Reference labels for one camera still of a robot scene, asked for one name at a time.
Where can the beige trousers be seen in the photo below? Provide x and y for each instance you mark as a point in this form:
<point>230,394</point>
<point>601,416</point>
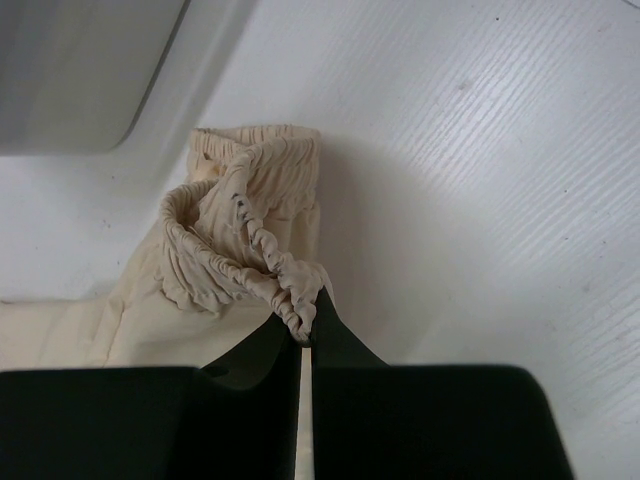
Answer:
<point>234,244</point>

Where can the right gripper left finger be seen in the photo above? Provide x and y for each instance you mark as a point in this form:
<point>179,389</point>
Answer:
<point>269,352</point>

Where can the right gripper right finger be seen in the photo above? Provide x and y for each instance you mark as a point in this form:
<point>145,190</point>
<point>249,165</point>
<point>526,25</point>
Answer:
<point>333,344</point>

